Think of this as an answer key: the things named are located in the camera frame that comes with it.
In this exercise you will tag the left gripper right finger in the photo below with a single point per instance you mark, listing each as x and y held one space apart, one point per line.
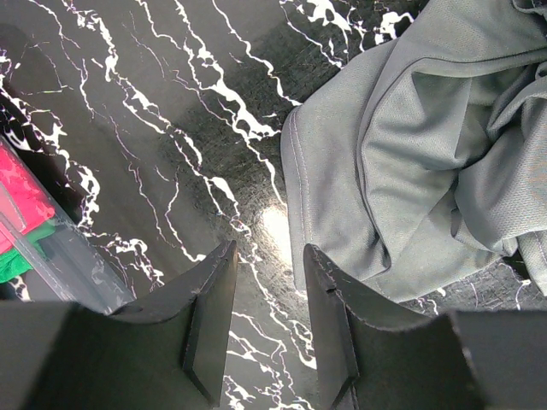
371 353

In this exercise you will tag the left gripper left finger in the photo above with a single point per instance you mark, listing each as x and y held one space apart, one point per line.
174 340

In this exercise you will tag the grey t-shirt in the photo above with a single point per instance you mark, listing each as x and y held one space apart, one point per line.
423 161

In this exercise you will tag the clear plastic bin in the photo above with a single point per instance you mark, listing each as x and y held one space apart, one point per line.
72 270

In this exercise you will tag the green t-shirt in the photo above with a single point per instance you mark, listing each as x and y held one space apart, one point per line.
13 264

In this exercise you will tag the pink t-shirt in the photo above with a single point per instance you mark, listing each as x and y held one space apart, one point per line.
25 208

